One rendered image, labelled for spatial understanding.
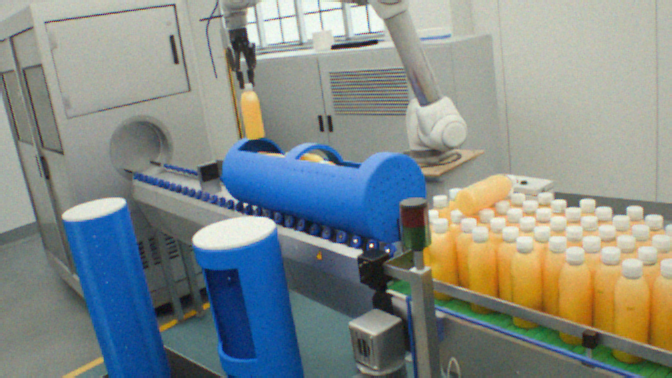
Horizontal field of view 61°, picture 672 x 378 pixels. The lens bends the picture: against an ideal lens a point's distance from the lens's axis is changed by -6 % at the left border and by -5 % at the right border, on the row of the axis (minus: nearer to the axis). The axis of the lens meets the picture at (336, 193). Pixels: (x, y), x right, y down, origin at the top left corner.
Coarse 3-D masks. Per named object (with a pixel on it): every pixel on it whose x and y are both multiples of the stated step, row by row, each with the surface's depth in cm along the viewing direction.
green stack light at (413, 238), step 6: (402, 228) 130; (408, 228) 129; (414, 228) 128; (420, 228) 128; (426, 228) 129; (402, 234) 131; (408, 234) 129; (414, 234) 128; (420, 234) 128; (426, 234) 129; (408, 240) 130; (414, 240) 129; (420, 240) 129; (426, 240) 129; (408, 246) 130; (414, 246) 129; (420, 246) 129; (426, 246) 130
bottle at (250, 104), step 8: (248, 96) 233; (256, 96) 235; (248, 104) 233; (256, 104) 235; (248, 112) 234; (256, 112) 235; (248, 120) 235; (256, 120) 236; (248, 128) 236; (256, 128) 236; (248, 136) 238; (256, 136) 237
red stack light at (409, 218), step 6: (402, 210) 128; (408, 210) 127; (414, 210) 127; (420, 210) 127; (426, 210) 128; (402, 216) 129; (408, 216) 128; (414, 216) 127; (420, 216) 127; (426, 216) 128; (402, 222) 130; (408, 222) 128; (414, 222) 128; (420, 222) 128; (426, 222) 129
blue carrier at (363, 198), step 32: (256, 160) 227; (288, 160) 213; (384, 160) 183; (256, 192) 227; (288, 192) 209; (320, 192) 195; (352, 192) 183; (384, 192) 184; (416, 192) 194; (352, 224) 188; (384, 224) 186
